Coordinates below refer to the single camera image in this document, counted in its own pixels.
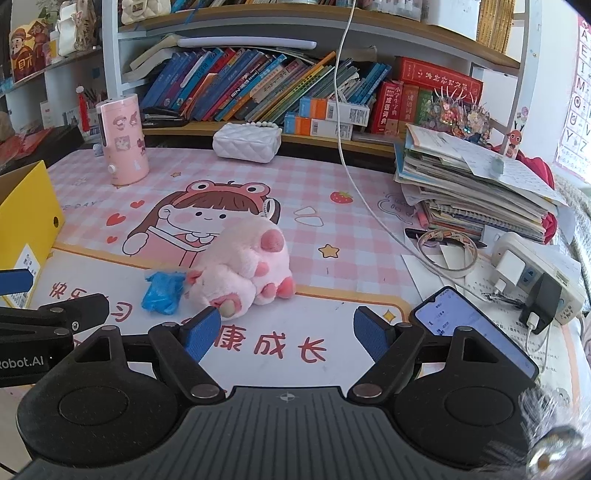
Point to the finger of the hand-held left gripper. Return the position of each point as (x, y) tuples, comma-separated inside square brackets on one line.
[(14, 282), (60, 310)]

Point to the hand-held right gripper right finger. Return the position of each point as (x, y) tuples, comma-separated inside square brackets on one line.
[(369, 332)]

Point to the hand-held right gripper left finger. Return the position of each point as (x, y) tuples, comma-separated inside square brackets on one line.
[(201, 332)]

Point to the blue wrapper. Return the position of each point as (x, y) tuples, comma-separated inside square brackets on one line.
[(161, 293)]

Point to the yellow cardboard box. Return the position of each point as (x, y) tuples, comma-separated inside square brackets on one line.
[(27, 217)]

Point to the pink pig plush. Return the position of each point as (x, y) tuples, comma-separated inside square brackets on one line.
[(244, 258)]

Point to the black smartphone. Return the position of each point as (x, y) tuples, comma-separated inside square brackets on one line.
[(443, 314)]

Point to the cartoon printed desk mat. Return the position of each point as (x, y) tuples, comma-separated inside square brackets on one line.
[(323, 221)]

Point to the coiled paper tape strip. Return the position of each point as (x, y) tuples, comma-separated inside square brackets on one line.
[(468, 256)]

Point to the pink highlighter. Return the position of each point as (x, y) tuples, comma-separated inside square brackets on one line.
[(423, 218)]

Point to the red envelopes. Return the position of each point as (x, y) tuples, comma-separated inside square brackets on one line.
[(23, 145)]

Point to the black flat case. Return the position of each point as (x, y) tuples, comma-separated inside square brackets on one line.
[(60, 138)]

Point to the white charger plug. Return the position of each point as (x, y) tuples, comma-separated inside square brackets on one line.
[(508, 270)]

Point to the stack of books and papers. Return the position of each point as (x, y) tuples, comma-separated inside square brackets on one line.
[(461, 184)]

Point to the white carton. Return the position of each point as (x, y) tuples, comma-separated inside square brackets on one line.
[(60, 114)]

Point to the black charger plug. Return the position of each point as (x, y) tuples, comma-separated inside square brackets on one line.
[(542, 295)]

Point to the pink cylindrical humidifier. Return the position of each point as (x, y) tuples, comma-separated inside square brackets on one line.
[(124, 138)]

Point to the red tassel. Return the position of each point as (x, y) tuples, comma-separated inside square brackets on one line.
[(83, 110)]

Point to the white quilted pouch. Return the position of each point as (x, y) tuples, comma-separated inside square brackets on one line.
[(244, 143)]

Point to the white power strip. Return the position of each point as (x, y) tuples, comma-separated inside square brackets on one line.
[(568, 286)]

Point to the orange white small box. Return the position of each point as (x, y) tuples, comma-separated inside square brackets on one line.
[(318, 127), (334, 110)]

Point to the black flat object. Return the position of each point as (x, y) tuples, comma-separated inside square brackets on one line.
[(161, 117)]

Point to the red figure gift box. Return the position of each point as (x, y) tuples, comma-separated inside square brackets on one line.
[(28, 50)]

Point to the glittery crown ornament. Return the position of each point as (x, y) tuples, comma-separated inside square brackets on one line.
[(459, 115)]

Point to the red cloth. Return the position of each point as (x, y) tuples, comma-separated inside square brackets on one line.
[(540, 170)]

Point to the reindeer figure bookmark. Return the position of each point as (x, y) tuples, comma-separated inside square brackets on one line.
[(513, 138)]

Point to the white bookshelf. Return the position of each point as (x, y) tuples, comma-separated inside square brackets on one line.
[(111, 60)]

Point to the row of colourful books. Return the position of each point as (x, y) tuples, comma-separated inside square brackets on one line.
[(240, 83)]

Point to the white vase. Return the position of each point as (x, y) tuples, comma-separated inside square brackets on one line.
[(76, 30)]

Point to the red flat box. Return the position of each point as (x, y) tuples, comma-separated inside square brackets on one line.
[(438, 81)]

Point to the flat lying books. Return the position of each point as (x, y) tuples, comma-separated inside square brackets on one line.
[(147, 57)]

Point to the white light bar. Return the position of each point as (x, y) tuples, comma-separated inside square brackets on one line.
[(247, 43)]

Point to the cream quilted handbag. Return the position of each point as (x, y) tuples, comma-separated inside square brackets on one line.
[(140, 10)]

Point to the white storage container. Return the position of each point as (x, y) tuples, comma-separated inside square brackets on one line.
[(450, 18)]

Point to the yellow bamboo scroll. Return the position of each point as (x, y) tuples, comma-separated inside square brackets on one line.
[(496, 25)]

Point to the pink wall chart poster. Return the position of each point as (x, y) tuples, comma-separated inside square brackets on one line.
[(575, 106)]

